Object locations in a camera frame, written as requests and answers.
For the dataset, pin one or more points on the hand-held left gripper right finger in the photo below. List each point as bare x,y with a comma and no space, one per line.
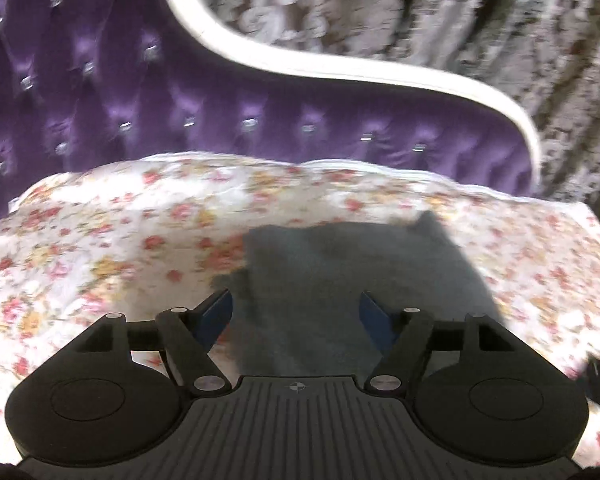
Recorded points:
375,317

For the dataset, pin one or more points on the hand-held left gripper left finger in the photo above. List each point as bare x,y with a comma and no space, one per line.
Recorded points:
215,312

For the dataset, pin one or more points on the grey small garment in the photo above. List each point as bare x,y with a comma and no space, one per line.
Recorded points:
330,280

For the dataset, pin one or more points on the floral blanket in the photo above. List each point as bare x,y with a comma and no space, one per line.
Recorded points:
130,240

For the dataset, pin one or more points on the purple tufted sofa white frame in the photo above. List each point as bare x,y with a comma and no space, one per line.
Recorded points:
130,85

